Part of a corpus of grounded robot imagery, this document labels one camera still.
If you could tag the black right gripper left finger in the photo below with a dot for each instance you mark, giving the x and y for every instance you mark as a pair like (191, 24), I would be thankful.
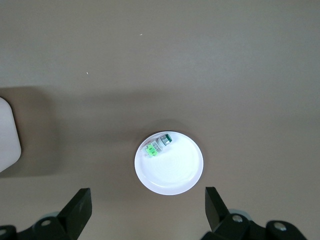
(75, 215)

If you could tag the pale pink round plate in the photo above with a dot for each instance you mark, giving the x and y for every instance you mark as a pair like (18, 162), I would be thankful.
(172, 170)

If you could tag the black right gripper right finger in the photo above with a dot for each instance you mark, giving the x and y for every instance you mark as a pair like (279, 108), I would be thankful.
(217, 217)

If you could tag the white lidded storage box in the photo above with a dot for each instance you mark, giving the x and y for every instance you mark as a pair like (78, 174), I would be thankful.
(8, 137)

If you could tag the green push-button switch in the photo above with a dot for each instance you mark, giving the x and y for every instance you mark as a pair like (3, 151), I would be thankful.
(152, 150)

